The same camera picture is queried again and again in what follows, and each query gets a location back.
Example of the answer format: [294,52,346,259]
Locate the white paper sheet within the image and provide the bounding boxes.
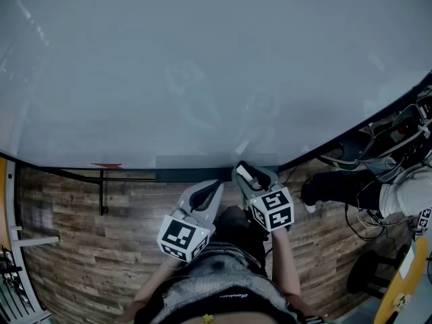
[399,244,419,279]

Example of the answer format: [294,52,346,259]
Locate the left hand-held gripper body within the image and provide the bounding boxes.
[156,207,217,263]

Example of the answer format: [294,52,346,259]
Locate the black floor cable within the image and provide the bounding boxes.
[343,177,411,242]

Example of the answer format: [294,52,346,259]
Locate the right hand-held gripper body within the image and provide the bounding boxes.
[242,180,295,233]

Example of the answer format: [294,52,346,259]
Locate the white metal rack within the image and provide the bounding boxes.
[0,225,61,324]

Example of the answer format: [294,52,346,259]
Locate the person's grey knit top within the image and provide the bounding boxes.
[134,240,327,324]

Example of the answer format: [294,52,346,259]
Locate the person's black trousers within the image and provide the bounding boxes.
[211,205,269,278]

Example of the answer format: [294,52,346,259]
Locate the yellow edged white panel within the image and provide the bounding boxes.
[0,152,20,252]

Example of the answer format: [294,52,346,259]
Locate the black whiteboard stand frame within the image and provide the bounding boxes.
[20,165,157,216]

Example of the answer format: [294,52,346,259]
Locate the white whiteboard eraser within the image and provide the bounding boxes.
[236,165,254,186]

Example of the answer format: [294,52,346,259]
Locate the large grey whiteboard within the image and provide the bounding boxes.
[0,0,432,170]

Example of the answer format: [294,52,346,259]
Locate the black round stool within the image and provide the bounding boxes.
[346,244,411,300]

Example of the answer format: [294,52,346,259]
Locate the person's right forearm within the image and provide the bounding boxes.
[271,225,304,299]

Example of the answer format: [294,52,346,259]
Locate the person's left forearm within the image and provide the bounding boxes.
[116,256,187,323]

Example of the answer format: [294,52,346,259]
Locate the yellow round table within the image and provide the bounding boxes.
[373,236,430,324]

